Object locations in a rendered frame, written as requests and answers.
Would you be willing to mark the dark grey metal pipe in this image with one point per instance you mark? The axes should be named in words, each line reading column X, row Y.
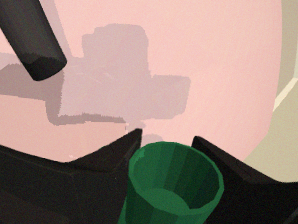
column 26, row 27

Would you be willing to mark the dark green cylinder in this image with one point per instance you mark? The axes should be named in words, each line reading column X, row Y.
column 122, row 215

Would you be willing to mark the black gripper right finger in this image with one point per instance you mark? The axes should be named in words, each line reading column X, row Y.
column 249, row 197

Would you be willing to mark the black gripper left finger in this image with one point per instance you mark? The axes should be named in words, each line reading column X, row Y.
column 88, row 190

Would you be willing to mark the green cup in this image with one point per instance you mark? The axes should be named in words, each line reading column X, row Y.
column 171, row 183

